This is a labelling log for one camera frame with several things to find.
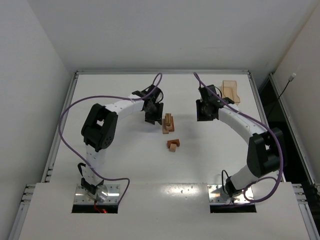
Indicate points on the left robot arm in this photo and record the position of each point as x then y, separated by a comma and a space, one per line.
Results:
100, 125

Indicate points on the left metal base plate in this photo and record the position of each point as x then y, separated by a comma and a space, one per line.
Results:
107, 194

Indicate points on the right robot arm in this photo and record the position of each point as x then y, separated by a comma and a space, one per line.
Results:
266, 146

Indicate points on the dark red wood block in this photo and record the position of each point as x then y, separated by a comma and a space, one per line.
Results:
173, 127

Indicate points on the transparent amber plastic bin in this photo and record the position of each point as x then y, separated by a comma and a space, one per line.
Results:
229, 89

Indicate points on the metal base plate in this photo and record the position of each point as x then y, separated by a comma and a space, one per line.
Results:
217, 197
107, 194

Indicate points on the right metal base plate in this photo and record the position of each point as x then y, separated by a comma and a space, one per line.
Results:
217, 197

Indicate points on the red arch wood block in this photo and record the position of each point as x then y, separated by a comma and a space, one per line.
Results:
173, 141

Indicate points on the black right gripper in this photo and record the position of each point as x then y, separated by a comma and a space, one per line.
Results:
203, 112

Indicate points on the small light wood cube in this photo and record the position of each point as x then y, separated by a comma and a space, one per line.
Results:
172, 147

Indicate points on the plain light wood cube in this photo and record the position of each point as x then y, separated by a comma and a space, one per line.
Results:
168, 126

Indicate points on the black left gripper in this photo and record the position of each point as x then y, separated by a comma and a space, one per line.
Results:
155, 114

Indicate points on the striped light wood block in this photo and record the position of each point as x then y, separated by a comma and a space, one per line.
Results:
168, 119

